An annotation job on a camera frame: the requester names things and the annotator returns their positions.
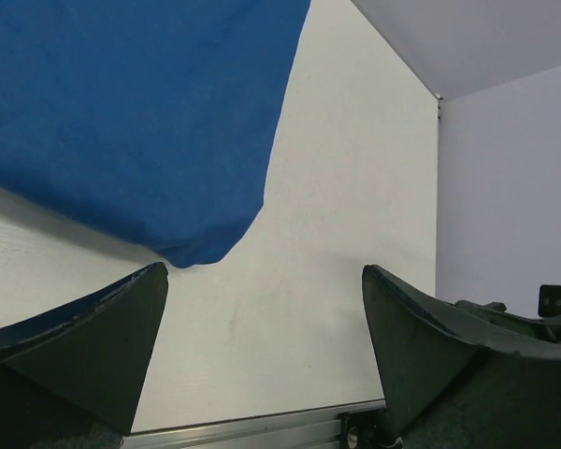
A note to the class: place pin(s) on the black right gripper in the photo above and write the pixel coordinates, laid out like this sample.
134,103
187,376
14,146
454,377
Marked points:
546,329

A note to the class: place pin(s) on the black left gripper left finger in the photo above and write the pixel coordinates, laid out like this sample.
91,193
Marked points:
72,377

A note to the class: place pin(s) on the aluminium front frame rail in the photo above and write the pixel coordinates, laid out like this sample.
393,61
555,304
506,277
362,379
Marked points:
329,427

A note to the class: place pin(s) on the blue surgical drape cloth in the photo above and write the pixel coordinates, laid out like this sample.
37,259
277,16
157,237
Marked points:
150,121

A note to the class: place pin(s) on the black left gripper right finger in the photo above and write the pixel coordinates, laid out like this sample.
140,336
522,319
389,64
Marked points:
453,380

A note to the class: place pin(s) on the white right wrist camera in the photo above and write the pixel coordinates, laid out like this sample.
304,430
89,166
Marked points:
549,300

